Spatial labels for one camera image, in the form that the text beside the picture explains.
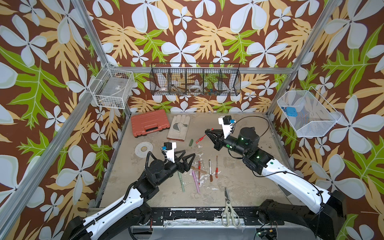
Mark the light green pen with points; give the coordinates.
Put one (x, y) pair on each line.
(181, 181)

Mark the white wire basket left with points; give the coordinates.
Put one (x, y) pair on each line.
(111, 88)

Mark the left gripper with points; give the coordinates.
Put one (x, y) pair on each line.
(186, 166)

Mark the brown gold pen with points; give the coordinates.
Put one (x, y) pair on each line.
(201, 171)

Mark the blue object in basket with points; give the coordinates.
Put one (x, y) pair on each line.
(291, 112)

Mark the white handled scissors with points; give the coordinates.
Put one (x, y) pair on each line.
(229, 215)

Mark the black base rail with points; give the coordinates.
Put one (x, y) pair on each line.
(158, 216)

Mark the beige work glove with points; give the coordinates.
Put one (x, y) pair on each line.
(179, 128)

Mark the black wire basket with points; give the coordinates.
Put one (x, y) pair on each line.
(213, 79)

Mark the red plastic tool case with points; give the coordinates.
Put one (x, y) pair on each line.
(150, 122)

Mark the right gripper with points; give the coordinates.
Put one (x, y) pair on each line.
(220, 144)

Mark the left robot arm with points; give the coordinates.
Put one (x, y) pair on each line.
(132, 208)

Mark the pink pen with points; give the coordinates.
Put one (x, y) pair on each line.
(196, 181)

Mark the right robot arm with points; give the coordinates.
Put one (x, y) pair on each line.
(323, 212)

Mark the white tape roll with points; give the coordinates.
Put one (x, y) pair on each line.
(143, 148)

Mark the clear red-capped pen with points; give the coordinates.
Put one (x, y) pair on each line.
(217, 167)

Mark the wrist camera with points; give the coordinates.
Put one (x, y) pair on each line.
(168, 151)
(228, 125)

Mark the red gel pen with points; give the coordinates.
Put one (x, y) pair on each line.
(199, 167)

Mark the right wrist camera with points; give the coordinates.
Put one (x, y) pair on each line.
(228, 125)

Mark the white mesh basket right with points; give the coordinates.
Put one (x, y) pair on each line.
(316, 116)

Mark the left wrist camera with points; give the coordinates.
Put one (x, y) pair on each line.
(168, 151)

